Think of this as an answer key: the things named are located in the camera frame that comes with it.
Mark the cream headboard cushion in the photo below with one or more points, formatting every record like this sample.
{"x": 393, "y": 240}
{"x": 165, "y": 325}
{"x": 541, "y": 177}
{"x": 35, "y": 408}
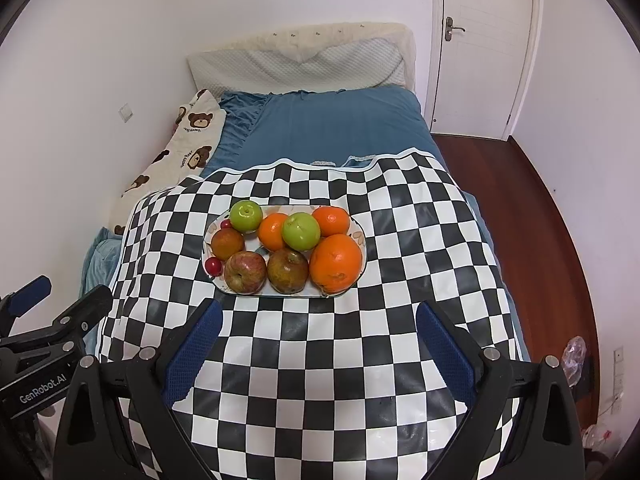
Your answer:
{"x": 320, "y": 32}

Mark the green apple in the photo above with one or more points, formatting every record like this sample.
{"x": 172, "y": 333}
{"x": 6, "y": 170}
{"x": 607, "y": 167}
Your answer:
{"x": 246, "y": 216}
{"x": 301, "y": 230}

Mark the dark red apple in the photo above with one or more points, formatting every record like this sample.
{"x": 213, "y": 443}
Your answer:
{"x": 287, "y": 271}

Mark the white door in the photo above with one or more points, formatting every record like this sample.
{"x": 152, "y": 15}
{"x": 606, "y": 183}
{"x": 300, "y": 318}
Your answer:
{"x": 480, "y": 50}

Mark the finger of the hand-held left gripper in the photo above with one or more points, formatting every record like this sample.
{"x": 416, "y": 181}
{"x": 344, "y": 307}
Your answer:
{"x": 85, "y": 310}
{"x": 30, "y": 293}

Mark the clear plastic wrapper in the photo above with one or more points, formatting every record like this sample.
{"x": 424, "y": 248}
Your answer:
{"x": 597, "y": 435}

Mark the floral plate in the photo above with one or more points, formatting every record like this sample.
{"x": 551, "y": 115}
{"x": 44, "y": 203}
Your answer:
{"x": 357, "y": 232}

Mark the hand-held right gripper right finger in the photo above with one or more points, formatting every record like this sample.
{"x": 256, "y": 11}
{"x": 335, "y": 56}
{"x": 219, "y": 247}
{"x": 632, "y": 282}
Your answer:
{"x": 445, "y": 355}

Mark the large orange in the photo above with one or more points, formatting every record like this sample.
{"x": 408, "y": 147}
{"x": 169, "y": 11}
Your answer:
{"x": 335, "y": 263}

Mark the white quilted pillow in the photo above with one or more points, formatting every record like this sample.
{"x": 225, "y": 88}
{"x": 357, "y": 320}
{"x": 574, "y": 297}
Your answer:
{"x": 300, "y": 67}

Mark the blue bed sheet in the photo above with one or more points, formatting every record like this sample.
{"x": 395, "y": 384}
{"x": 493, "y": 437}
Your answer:
{"x": 325, "y": 125}

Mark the white wall socket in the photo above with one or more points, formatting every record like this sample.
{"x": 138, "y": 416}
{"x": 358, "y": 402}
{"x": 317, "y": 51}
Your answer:
{"x": 126, "y": 111}
{"x": 618, "y": 355}

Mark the light blue folded blanket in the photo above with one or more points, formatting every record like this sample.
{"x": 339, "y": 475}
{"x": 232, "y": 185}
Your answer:
{"x": 100, "y": 260}

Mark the small red cherry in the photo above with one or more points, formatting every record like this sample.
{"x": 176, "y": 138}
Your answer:
{"x": 225, "y": 223}
{"x": 213, "y": 266}

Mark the small orange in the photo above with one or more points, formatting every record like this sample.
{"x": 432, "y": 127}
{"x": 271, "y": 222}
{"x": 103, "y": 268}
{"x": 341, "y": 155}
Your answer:
{"x": 272, "y": 232}
{"x": 331, "y": 221}

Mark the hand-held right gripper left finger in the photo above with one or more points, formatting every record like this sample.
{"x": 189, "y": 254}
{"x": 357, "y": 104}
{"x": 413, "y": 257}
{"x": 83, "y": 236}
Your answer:
{"x": 195, "y": 350}

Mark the brown red pomegranate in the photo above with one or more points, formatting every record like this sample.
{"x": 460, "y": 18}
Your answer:
{"x": 227, "y": 244}

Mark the clear plastic bag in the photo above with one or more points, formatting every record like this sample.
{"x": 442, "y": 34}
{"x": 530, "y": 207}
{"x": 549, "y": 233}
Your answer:
{"x": 575, "y": 355}

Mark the black white checkered cloth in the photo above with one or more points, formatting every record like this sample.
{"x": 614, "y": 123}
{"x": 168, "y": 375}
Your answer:
{"x": 310, "y": 360}

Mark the bear print blanket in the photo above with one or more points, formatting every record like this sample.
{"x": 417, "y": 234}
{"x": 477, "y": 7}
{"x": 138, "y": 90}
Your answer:
{"x": 195, "y": 130}

